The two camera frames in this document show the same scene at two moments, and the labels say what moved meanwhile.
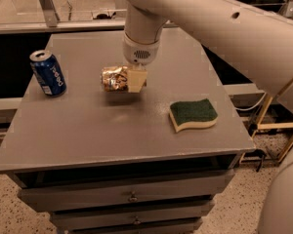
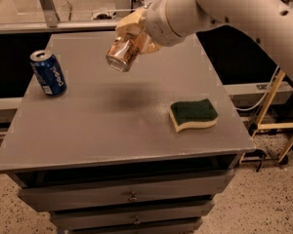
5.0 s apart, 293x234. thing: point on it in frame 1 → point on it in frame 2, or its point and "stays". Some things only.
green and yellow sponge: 192,114 stays
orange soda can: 114,78 → 122,53
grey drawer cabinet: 150,162 stays
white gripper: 141,52 → 155,19
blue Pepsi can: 49,73 stays
